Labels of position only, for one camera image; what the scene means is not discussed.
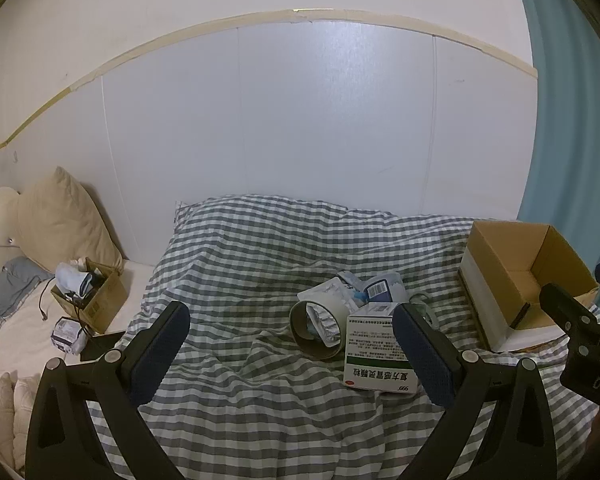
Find large cardboard box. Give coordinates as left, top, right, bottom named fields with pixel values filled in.
left=457, top=220, right=600, bottom=353

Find small cardboard box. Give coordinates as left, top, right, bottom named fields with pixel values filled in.
left=51, top=257, right=128, bottom=335

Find grey cloth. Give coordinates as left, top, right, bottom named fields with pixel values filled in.
left=0, top=256, right=54, bottom=357

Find teal curtain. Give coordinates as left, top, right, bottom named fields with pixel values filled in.
left=509, top=0, right=600, bottom=322

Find white green medicine box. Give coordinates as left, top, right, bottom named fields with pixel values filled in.
left=343, top=302, right=418, bottom=397

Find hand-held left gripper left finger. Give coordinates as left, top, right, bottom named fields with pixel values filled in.
left=26, top=301, right=191, bottom=480

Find beige pillow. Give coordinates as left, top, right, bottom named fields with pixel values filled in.
left=17, top=166, right=124, bottom=274

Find silver pill blister pack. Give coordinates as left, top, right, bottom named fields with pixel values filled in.
left=307, top=304, right=344, bottom=350

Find grey white checkered blanket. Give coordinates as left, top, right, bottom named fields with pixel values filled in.
left=86, top=194, right=600, bottom=480

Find beige tape roll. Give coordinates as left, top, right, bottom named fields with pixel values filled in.
left=289, top=296, right=348, bottom=360

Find white cloth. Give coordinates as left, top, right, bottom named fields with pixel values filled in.
left=55, top=261, right=89, bottom=294

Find beige masking tape strip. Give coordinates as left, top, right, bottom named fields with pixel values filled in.
left=0, top=8, right=539, bottom=161

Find white plastic packet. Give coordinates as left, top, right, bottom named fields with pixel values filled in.
left=298, top=278, right=366, bottom=314

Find tissue packet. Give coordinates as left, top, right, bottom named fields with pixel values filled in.
left=50, top=316, right=89, bottom=356

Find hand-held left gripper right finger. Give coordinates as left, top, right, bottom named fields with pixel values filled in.
left=392, top=303, right=558, bottom=480

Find white fluffy quilt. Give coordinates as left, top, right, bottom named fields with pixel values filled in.
left=0, top=372, right=42, bottom=467

